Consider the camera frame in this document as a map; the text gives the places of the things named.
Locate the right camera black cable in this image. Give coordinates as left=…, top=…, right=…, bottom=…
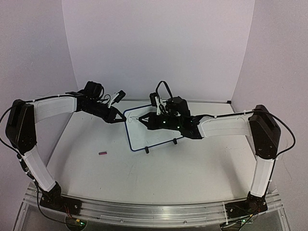
left=155, top=80, right=173, bottom=99

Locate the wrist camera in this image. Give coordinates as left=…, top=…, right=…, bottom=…
left=108, top=90, right=126, bottom=108
left=150, top=92, right=166, bottom=116

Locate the black wire whiteboard stand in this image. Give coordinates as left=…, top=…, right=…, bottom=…
left=144, top=138, right=178, bottom=154

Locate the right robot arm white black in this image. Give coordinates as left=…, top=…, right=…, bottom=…
left=137, top=93, right=285, bottom=218

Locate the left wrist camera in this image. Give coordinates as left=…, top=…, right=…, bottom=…
left=108, top=90, right=126, bottom=108

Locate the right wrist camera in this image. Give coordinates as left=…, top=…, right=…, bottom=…
left=150, top=92, right=166, bottom=116

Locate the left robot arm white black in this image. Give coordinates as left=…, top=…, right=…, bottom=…
left=5, top=81, right=126, bottom=215

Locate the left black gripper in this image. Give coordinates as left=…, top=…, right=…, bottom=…
left=84, top=100, right=127, bottom=123

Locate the aluminium front rail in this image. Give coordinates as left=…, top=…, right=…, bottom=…
left=13, top=184, right=290, bottom=231

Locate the blue framed small whiteboard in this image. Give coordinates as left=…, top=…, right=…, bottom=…
left=124, top=104, right=183, bottom=152

